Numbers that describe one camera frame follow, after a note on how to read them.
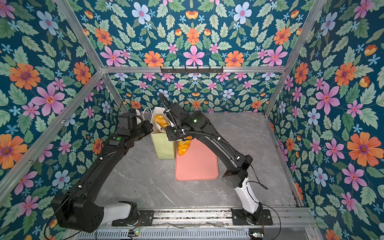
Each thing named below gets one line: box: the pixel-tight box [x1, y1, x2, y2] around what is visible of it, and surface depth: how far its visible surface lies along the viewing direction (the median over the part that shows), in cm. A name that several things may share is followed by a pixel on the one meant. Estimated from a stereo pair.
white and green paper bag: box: [150, 106, 175, 159], surface depth 84 cm
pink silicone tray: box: [175, 137, 219, 181], surface depth 95 cm
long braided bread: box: [177, 135, 192, 156], surface depth 100 cm
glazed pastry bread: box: [153, 114, 169, 130], surface depth 83 cm
